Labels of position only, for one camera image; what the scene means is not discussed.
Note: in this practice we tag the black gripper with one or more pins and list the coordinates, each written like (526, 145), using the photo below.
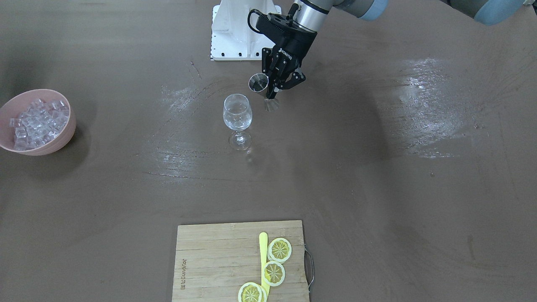
(292, 49)

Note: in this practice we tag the steel double jigger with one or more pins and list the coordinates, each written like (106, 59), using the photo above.
(259, 83)

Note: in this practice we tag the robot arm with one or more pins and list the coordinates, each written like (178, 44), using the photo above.
(312, 14)

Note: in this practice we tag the clear wine glass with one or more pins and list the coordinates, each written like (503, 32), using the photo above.
(238, 115)

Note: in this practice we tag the pile of clear ice cubes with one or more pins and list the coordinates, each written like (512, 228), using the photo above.
(39, 124)

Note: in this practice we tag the wooden cutting board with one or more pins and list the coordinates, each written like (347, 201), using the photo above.
(214, 260)

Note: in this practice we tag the lemon slice middle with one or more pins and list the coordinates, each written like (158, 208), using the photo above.
(273, 274)

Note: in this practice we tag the pink bowl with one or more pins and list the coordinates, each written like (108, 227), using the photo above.
(16, 104)

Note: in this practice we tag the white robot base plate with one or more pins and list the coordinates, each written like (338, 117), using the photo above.
(232, 38)

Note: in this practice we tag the lemon slice near handle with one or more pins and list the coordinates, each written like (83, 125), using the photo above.
(279, 250)

